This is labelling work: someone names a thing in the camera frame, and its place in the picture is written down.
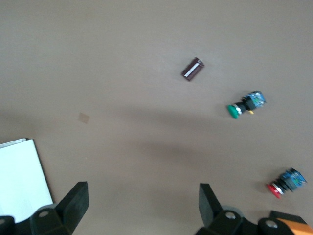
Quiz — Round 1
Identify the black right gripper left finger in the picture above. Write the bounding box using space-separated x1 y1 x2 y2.
0 181 89 235

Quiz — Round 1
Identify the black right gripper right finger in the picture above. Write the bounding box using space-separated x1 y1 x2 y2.
194 183 294 235

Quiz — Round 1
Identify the white plastic drawer cabinet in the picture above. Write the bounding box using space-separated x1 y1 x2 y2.
0 138 54 224

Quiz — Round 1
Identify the orange box with black base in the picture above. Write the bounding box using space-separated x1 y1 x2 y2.
268 210 313 235

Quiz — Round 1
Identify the dark brown cylindrical capacitor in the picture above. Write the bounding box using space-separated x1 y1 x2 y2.
180 57 205 83

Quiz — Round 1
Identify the red push button switch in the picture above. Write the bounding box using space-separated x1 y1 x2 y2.
266 167 308 199

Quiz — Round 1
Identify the green push button switch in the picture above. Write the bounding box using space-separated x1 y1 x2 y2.
226 90 267 120

